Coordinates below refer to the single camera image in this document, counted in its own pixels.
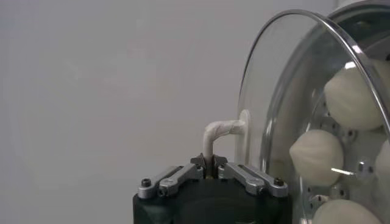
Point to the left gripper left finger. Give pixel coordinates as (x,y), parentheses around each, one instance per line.
(179,179)

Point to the white steamed baozi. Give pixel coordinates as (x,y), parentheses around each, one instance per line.
(317,156)
(384,164)
(344,213)
(350,97)

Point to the round glass lid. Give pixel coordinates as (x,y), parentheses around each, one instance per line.
(274,76)

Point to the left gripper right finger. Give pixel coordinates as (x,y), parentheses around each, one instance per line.
(246,178)

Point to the perforated steel steamer basket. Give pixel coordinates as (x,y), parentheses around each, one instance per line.
(364,144)

